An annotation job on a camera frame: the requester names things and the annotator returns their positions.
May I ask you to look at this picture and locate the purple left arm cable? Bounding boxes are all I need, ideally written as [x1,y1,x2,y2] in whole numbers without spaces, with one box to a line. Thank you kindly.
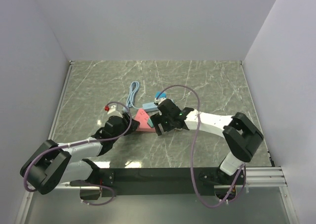
[23,101,133,206]

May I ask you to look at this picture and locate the teal USB charger plug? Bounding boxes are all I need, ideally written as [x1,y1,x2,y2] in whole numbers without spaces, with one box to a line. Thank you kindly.
[147,118,154,128]

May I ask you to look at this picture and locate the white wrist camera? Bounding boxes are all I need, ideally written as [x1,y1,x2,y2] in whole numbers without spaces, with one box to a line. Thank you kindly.
[154,97,166,106]
[105,105,122,118]

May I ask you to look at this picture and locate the pink triangular power strip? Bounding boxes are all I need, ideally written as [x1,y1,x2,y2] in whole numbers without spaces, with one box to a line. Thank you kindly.
[134,109,156,133]

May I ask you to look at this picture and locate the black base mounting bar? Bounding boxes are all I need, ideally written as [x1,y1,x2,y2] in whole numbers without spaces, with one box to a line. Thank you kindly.
[69,167,247,200]

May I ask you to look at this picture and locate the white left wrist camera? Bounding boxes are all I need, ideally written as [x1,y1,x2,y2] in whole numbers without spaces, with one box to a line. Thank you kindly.
[105,105,122,118]

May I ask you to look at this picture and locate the light blue power strip cable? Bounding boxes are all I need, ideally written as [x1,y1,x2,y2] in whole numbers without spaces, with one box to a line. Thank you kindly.
[125,81,141,109]

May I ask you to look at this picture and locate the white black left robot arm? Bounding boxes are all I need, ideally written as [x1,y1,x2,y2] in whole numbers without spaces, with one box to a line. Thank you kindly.
[20,113,140,194]

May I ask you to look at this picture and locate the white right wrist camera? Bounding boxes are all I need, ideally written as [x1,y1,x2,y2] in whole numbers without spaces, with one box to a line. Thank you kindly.
[154,97,166,106]

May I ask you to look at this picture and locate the light blue power strip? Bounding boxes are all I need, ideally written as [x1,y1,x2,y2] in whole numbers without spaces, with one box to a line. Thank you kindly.
[142,102,158,112]

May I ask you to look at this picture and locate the blue plug adapter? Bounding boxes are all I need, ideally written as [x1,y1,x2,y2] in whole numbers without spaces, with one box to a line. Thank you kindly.
[154,91,166,102]

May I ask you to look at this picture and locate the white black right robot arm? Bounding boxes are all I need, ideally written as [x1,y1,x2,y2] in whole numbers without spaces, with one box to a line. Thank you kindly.
[150,99,264,184]

